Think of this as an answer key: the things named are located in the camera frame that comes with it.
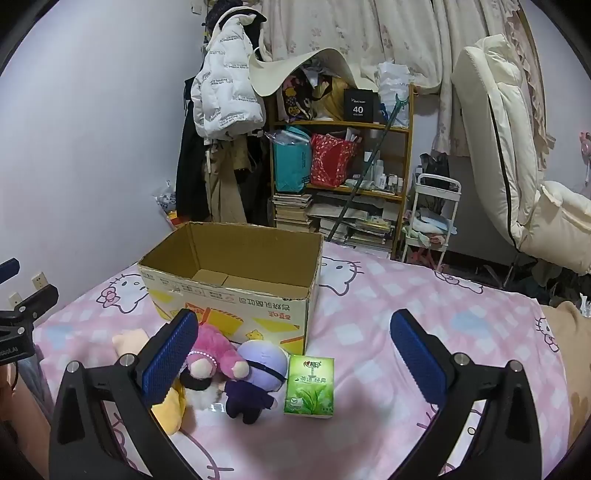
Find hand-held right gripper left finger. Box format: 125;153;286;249
48;308;199;480

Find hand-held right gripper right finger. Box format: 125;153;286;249
390;308;546;480

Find pink plush doll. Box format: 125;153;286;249
178;323;250;411

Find yellow and peach plush toy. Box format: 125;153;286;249
112;328;188;435

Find cardboard box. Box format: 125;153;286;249
137;220;325;356

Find purple-headed plush doll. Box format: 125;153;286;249
225;340;289;425

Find person's left forearm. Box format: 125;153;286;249
0;367;51;462

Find pink cat-print bedsheet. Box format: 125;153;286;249
34;242;570;480

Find green tissue packet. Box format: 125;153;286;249
283;354;335;420

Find white trolley cart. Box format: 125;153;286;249
399;174;462;269

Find pile of books and papers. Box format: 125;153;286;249
316;193;399;259

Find beige blanket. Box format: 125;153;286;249
540;300;591;418

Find group of small bottles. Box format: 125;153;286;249
364;151;408;193

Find beige hanging coat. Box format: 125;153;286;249
203;134;251;225

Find black bag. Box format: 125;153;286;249
418;152;451;190

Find stack of books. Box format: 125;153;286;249
271;193;315;232

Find dark hanging coat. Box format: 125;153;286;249
175;78;214;223

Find green pole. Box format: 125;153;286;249
328;92;410;243

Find wooden shelf rack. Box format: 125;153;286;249
265;85;415;261

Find red patterned bag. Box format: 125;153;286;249
309;133;362;188

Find teal bag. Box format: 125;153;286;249
272;127;313;195

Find cream padded chair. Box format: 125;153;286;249
451;33;591;278

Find black box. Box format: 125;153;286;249
343;88;380;125

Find white plastic bags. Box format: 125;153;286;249
376;62;414;128

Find white puffer jacket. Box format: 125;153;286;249
191;7;267;139

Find cream wide-brim hat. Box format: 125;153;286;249
248;46;364;97

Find floral curtain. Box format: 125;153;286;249
259;0;546;154

